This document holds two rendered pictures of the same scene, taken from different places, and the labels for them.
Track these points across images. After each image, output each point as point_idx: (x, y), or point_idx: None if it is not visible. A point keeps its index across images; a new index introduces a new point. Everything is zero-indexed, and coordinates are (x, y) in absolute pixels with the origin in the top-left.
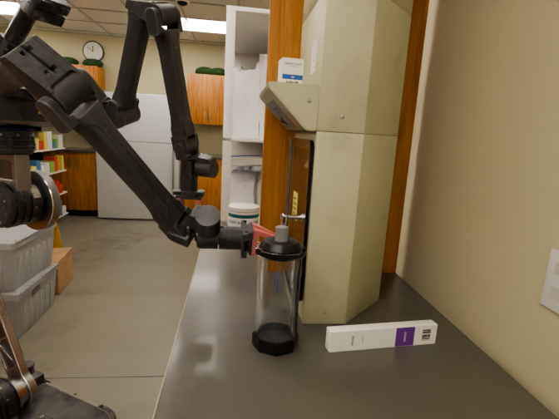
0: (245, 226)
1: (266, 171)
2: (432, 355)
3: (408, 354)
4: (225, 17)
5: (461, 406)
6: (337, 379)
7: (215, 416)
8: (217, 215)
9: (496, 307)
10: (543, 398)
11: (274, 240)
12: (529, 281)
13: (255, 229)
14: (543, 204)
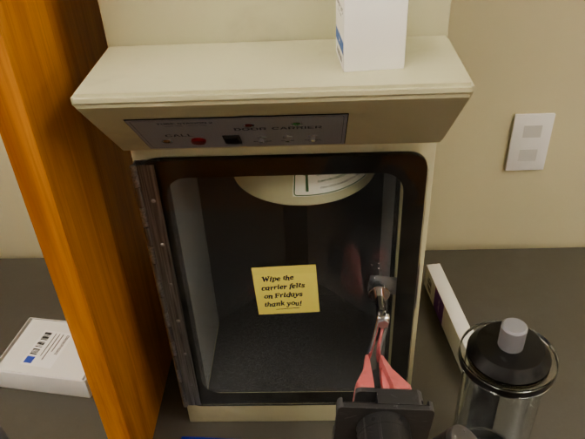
0: (393, 401)
1: (88, 287)
2: (467, 294)
3: (470, 315)
4: None
5: (563, 305)
6: (553, 401)
7: None
8: (467, 433)
9: (433, 200)
10: (513, 244)
11: (517, 354)
12: (482, 156)
13: (401, 384)
14: (494, 72)
